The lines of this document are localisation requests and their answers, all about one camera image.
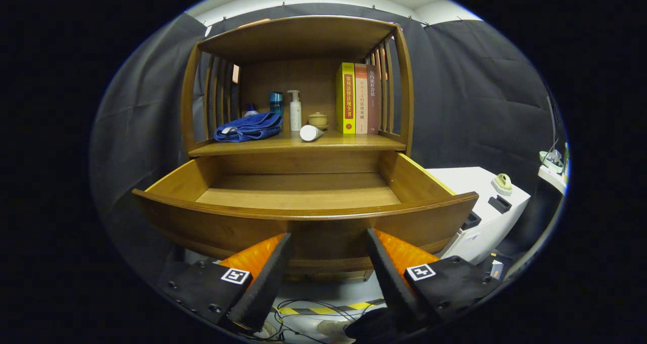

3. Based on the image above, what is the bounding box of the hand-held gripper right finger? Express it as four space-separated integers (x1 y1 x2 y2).
365 228 503 329

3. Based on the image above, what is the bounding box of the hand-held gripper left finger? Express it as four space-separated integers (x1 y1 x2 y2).
158 232 295 333

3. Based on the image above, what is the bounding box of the brown wooden drawer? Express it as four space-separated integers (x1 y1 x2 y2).
131 151 480 279

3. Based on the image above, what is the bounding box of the white green cream tube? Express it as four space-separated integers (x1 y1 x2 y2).
299 124 325 142

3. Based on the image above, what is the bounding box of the white side cabinet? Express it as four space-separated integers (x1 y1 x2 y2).
427 167 531 265

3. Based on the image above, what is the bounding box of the wooden countertop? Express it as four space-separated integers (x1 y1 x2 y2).
188 130 408 158

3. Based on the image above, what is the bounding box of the brown wooden cabinet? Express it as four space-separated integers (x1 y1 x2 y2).
180 15 415 283

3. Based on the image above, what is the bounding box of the yellow black floor tape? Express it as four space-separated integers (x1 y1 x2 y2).
275 300 385 315

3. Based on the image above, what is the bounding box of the person's grey shoe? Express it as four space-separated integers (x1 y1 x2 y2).
318 320 354 340

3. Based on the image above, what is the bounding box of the small black holder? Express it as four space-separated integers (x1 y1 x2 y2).
488 194 513 215

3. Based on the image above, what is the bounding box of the green white tape roll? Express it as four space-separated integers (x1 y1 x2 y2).
492 173 513 197

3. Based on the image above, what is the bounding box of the blue folded towel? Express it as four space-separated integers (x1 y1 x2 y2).
214 112 284 143

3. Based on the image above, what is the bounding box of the white pump bottle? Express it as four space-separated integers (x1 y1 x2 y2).
287 90 303 132

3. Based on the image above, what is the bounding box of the brown book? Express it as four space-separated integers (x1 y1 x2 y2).
366 64 382 135

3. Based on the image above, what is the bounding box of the orange book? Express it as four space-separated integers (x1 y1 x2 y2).
354 63 368 134

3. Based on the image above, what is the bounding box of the yellow book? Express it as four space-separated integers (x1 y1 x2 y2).
336 62 356 134

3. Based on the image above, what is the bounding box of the white side shelf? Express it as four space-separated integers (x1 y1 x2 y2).
537 165 568 195

